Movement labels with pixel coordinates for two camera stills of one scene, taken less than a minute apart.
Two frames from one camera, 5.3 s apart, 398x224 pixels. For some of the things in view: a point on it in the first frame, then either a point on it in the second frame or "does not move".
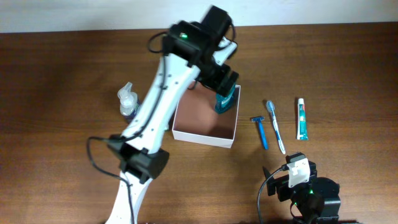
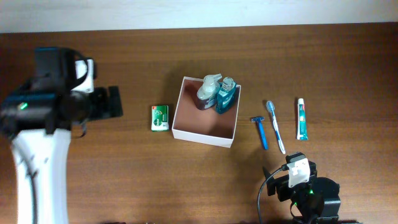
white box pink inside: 197,120 does not move
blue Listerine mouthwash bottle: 224,103 does not move
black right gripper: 280,184 does not move
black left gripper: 227,83 to 114,101
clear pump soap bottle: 129,100 to 207,93
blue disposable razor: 259,119 does not move
